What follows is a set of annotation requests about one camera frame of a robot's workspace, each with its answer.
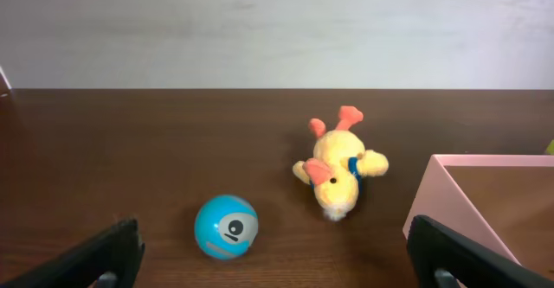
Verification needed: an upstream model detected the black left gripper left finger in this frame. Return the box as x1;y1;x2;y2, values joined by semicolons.
1;219;145;288

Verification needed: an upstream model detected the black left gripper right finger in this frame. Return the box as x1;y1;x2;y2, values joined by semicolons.
407;214;553;288

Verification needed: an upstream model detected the pink box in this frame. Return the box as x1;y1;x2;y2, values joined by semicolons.
403;155;553;278

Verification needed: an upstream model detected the blue ball with eye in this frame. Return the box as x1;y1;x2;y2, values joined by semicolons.
194;195;259;260

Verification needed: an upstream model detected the yellow plush duck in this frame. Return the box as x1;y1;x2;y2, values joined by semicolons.
293;106;389;221

